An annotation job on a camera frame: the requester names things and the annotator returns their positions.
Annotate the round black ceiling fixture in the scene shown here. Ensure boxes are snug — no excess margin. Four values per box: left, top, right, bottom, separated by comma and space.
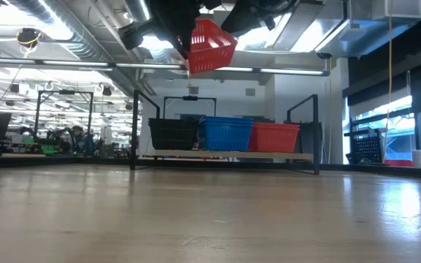
15, 27, 42, 48

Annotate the silver ventilation duct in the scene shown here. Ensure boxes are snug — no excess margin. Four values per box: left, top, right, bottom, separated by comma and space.
7, 0, 149, 63

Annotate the low red object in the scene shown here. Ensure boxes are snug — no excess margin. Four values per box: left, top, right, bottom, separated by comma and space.
384, 159, 414, 168

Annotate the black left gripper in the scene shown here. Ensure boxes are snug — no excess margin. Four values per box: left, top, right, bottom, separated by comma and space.
147, 0, 201, 61

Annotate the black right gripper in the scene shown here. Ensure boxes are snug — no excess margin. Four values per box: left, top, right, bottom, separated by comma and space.
220, 0, 302, 34

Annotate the red plastic basket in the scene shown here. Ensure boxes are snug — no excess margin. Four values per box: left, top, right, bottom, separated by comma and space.
247, 126, 301, 153
185, 18, 238, 75

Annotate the black metal rig frame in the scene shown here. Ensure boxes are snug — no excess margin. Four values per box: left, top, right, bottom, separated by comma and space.
36, 89, 95, 147
162, 95, 218, 118

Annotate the black metal table frame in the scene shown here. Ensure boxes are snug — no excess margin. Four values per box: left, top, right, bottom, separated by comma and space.
0, 155, 421, 180

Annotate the wooden shelf with black frame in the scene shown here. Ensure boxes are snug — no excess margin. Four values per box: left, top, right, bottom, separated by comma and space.
129, 89, 321, 175

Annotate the blue plastic basket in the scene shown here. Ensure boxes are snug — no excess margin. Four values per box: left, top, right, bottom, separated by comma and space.
198, 123, 254, 152

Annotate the long ceiling light tube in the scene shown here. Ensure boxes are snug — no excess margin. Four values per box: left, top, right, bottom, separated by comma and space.
0, 56, 115, 69
114, 62, 186, 71
216, 66, 330, 77

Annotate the black plastic basket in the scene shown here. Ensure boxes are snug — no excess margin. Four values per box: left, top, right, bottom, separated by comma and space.
148, 118, 200, 150
344, 128, 384, 165

